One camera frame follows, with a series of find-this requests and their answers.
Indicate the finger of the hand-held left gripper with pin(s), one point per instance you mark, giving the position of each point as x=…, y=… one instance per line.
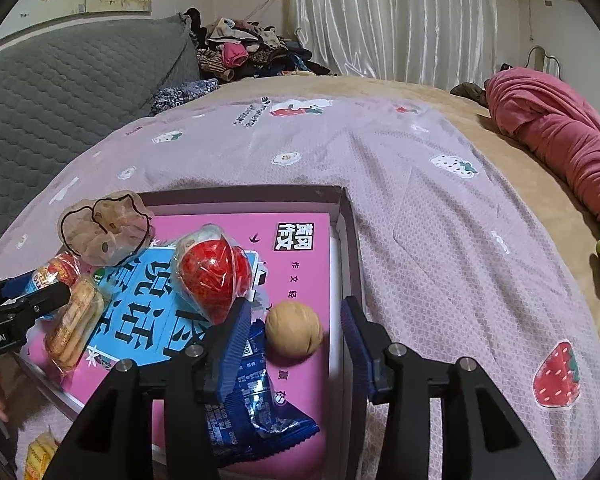
x=35, y=302
x=15, y=282

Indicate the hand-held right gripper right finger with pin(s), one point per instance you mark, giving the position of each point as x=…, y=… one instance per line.
x=357, y=355

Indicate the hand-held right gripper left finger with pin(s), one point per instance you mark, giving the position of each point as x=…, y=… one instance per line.
x=230, y=355

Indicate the clear biscuit packet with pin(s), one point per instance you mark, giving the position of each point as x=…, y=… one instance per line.
x=77, y=320

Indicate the blue cookie packet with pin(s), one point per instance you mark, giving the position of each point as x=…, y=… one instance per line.
x=250, y=410

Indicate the walnut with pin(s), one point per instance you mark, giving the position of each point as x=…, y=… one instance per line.
x=294, y=331

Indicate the dark shallow cardboard box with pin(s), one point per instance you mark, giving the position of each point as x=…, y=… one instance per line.
x=347, y=260

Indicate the red wrapped ball snack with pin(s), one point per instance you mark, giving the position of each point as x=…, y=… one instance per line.
x=207, y=275

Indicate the pink book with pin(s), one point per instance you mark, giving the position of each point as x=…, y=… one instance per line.
x=300, y=245

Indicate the yellow cake packet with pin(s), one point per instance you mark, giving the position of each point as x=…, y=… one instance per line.
x=40, y=457

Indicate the purple strawberry printed blanket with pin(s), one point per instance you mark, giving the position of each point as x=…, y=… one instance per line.
x=430, y=235

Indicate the grey quilted headboard cushion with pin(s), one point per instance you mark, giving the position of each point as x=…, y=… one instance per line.
x=55, y=100

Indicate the blue patterned cloth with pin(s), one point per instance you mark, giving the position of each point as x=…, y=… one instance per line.
x=180, y=96

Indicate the brown cloth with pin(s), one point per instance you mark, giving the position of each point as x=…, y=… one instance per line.
x=467, y=92

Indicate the pink quilt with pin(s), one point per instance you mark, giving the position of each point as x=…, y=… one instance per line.
x=545, y=120

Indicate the pile of clothes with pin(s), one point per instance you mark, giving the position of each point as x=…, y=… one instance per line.
x=250, y=50

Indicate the white curtain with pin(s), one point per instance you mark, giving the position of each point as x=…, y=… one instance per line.
x=390, y=15

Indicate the white arched metal frame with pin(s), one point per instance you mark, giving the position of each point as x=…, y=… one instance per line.
x=542, y=57

